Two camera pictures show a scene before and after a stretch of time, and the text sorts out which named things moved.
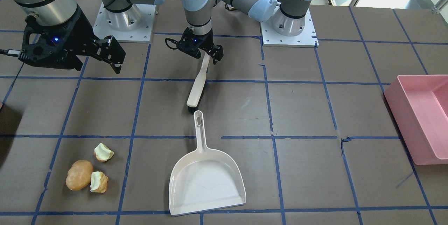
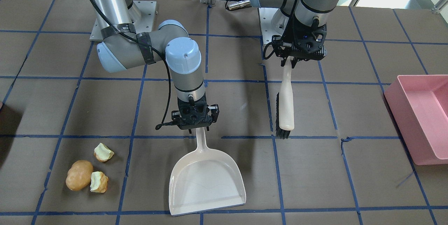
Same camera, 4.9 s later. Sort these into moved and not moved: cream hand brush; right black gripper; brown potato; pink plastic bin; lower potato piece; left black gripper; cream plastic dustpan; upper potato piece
Moved: right black gripper; left black gripper; cream hand brush
Not moved: lower potato piece; pink plastic bin; cream plastic dustpan; brown potato; upper potato piece
